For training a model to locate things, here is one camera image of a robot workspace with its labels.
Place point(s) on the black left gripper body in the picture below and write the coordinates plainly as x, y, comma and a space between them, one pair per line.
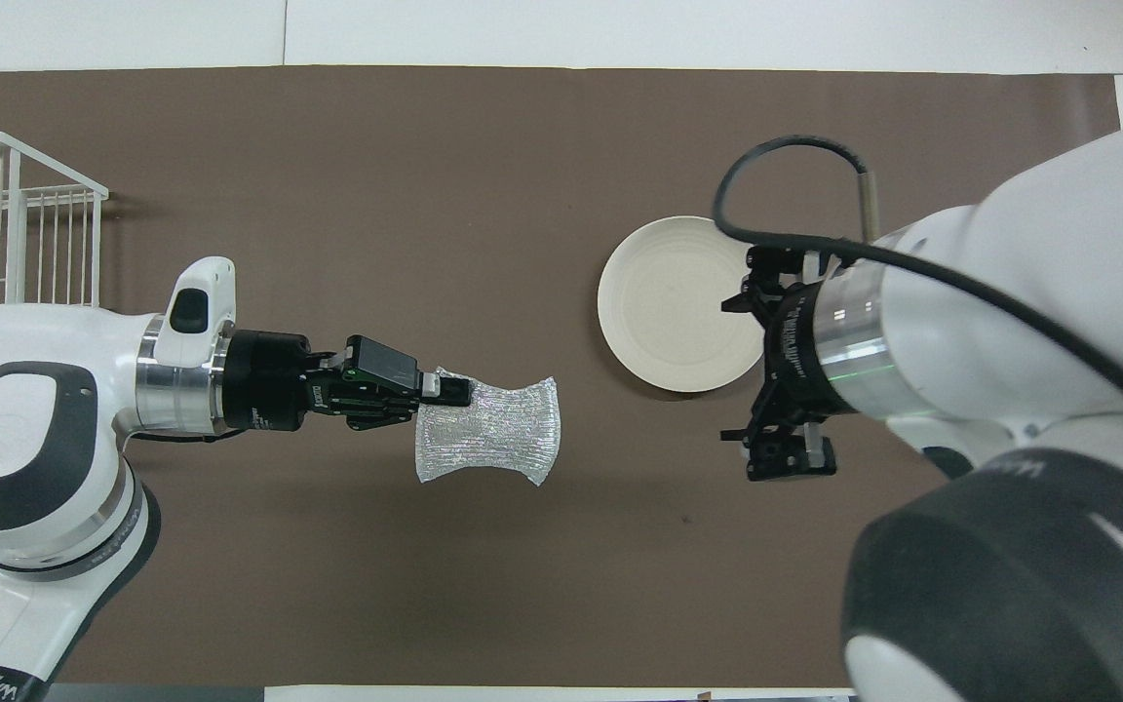
269, 380

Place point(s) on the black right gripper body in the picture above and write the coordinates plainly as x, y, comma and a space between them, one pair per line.
788, 341

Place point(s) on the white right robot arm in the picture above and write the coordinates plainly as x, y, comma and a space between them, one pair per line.
1059, 292

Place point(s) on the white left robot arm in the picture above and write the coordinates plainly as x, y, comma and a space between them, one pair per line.
35, 439

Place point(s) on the cream round plate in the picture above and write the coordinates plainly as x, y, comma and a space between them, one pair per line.
669, 302

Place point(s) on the brown paper table mat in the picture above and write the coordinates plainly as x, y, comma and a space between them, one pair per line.
425, 195

